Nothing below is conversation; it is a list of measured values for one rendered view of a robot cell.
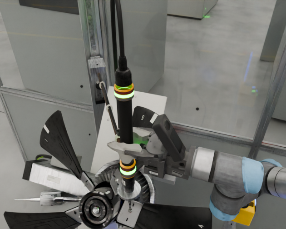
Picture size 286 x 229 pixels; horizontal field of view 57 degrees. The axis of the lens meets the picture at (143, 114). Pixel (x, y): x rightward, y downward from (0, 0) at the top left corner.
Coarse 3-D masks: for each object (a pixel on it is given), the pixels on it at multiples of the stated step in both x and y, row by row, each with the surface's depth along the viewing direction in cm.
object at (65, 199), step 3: (30, 198) 104; (33, 198) 103; (36, 198) 103; (39, 198) 103; (54, 198) 101; (57, 198) 100; (60, 198) 100; (63, 198) 100; (66, 198) 100; (69, 198) 99; (72, 198) 99; (75, 198) 99; (78, 198) 99; (81, 198) 99; (30, 201) 104; (33, 201) 103; (36, 201) 103; (39, 201) 103; (54, 201) 100; (57, 201) 100; (60, 201) 100; (63, 201) 100; (66, 201) 100; (69, 201) 99; (72, 201) 99; (75, 201) 99; (78, 201) 99
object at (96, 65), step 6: (90, 60) 121; (96, 60) 121; (102, 60) 121; (90, 66) 116; (96, 66) 116; (102, 66) 116; (90, 72) 116; (96, 72) 117; (102, 72) 118; (96, 78) 119; (102, 78) 119
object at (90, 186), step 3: (84, 174) 88; (81, 177) 92; (84, 177) 89; (87, 177) 87; (81, 180) 95; (84, 180) 91; (87, 183) 90; (90, 183) 87; (87, 186) 92; (90, 186) 89; (93, 186) 87; (90, 189) 91
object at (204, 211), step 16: (144, 208) 86; (160, 208) 87; (176, 208) 87; (192, 208) 87; (208, 208) 86; (144, 224) 83; (160, 224) 83; (176, 224) 83; (192, 224) 83; (208, 224) 83
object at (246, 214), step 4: (244, 208) 100; (248, 208) 100; (252, 208) 100; (240, 212) 101; (244, 212) 100; (248, 212) 99; (252, 212) 99; (240, 216) 102; (244, 216) 101; (248, 216) 100; (252, 216) 100; (232, 220) 105; (236, 220) 104; (240, 220) 103; (244, 220) 102; (248, 220) 102; (244, 224) 104; (248, 224) 103
